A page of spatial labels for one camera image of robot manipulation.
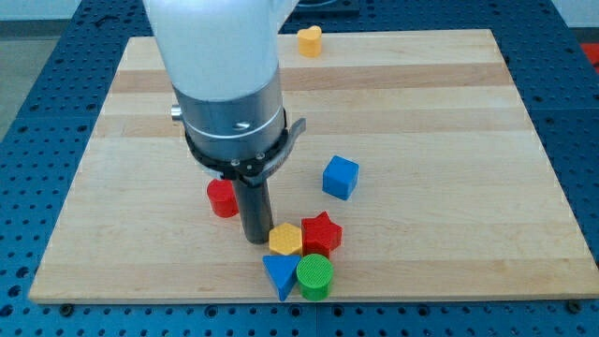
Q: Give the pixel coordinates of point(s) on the red star block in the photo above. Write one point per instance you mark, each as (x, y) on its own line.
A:
(320, 235)

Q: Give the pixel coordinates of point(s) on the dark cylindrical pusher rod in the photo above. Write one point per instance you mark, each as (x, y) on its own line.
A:
(255, 211)

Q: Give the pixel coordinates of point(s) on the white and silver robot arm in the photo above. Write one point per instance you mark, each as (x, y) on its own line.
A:
(222, 59)

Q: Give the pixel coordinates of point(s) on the red object at right edge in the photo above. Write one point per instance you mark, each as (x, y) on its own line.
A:
(591, 50)

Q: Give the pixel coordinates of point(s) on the light wooden board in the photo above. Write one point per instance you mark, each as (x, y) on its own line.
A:
(456, 198)

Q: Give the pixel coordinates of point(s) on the red cylinder block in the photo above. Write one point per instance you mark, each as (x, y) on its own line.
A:
(222, 198)

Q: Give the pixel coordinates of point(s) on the blue triangle block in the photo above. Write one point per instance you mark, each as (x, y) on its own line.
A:
(282, 273)

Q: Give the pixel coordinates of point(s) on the yellow heart block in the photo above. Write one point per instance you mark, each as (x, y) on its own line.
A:
(310, 41)

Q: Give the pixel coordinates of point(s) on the blue cube block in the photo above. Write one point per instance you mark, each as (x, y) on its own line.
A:
(340, 177)

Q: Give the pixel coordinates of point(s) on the green cylinder block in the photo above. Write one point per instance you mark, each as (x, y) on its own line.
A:
(314, 273)

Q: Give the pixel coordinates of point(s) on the black clamp ring mount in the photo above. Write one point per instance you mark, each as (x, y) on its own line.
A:
(246, 144)

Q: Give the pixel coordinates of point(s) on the yellow hexagon block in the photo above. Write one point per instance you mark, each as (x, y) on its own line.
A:
(286, 240)

